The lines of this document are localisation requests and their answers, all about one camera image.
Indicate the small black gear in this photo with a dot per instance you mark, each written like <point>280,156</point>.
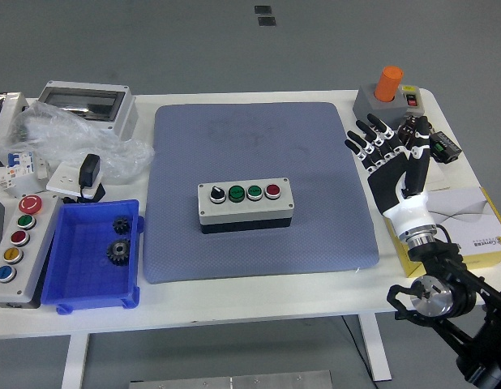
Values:
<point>121,225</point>

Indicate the blue plastic bin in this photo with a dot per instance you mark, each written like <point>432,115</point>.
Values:
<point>84,279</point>

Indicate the dark floor plate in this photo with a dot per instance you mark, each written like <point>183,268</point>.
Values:
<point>266,21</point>
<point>262,9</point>

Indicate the dark brown cylindrical capacitor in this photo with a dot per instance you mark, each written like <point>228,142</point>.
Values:
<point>404,137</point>
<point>406,121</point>

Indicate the orange cylinder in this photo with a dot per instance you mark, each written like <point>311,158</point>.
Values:
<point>388,83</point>

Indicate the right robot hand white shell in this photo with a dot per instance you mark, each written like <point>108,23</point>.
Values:
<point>392,182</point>

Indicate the yellow and white carton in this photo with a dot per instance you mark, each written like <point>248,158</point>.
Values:
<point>469,219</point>

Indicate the grey four-control button box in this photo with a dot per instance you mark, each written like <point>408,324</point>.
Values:
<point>244,210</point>

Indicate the white table leg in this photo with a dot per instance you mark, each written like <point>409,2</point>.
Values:
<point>74,360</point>
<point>376,348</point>

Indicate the large black gear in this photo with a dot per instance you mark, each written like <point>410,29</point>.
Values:
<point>118,252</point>

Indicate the black power adapter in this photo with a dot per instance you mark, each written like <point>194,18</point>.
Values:
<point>89,168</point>

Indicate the grey enclosure with clear lid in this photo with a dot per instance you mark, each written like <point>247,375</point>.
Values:
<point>125,117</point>

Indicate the grey-blue textured mat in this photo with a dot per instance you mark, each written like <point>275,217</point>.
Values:
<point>234,142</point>

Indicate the clear crumpled plastic bag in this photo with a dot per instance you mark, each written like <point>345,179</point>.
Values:
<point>84,138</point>

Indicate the grey five-button control box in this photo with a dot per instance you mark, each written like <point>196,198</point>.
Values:
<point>35,259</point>

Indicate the grey box with red switch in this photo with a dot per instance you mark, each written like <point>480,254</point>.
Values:
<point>372,107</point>

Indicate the white wall switch plate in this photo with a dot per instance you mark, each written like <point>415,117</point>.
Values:
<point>439,178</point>

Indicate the black module with green terminal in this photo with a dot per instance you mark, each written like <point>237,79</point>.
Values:
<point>445,146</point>

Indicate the white wall socket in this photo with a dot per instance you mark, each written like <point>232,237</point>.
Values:
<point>64,176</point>

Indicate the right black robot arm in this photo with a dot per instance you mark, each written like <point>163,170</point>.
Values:
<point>457,283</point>

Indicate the grey metal plate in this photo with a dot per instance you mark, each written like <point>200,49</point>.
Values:
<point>234,381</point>

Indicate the white circuit breaker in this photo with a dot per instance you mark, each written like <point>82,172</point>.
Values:
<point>19,164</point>

